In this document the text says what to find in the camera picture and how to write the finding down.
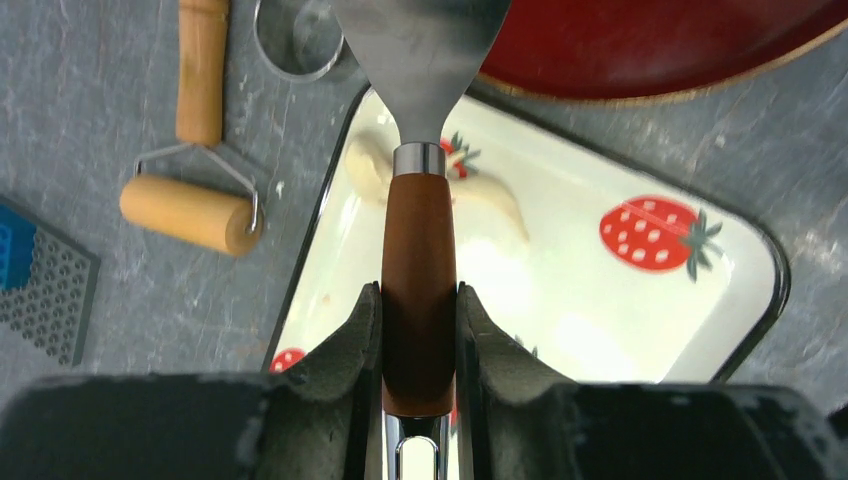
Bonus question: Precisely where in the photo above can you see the metal ring cutter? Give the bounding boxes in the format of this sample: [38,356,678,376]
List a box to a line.
[253,0,345,83]

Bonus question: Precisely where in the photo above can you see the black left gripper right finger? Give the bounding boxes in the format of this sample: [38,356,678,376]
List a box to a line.
[456,285,847,479]

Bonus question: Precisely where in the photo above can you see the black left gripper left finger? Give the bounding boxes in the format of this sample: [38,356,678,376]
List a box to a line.
[1,284,383,479]

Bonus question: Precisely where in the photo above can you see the wooden dough roller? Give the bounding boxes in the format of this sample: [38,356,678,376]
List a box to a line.
[119,0,264,257]

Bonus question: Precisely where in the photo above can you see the red round plate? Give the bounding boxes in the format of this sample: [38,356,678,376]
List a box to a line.
[479,0,847,103]

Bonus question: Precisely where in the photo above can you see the dough scrap strip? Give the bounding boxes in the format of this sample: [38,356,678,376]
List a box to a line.
[342,133,530,242]

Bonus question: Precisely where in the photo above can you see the blue grey lego bricks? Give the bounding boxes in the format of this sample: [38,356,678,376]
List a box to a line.
[1,205,37,291]

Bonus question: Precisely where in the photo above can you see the strawberry print enamel tray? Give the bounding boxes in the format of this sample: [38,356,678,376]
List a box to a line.
[264,90,789,383]

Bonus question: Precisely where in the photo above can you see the metal scraper wooden handle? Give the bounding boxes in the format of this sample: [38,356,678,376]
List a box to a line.
[332,0,510,479]

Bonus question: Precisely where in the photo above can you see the grey lego baseplate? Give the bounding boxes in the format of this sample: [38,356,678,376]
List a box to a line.
[1,196,100,366]

